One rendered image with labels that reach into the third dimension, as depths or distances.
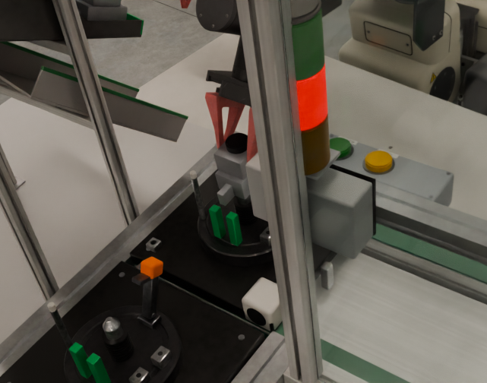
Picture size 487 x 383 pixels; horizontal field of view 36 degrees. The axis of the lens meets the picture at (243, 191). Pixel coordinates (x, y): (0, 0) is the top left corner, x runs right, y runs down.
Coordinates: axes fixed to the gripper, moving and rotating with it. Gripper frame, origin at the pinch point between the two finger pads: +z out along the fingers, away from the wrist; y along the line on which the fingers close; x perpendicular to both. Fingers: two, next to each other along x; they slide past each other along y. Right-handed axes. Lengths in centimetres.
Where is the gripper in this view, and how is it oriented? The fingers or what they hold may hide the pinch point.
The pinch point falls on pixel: (237, 151)
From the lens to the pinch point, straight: 94.2
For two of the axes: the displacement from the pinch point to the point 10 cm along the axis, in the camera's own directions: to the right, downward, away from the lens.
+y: 7.9, 3.3, -5.1
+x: 5.7, -1.0, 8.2
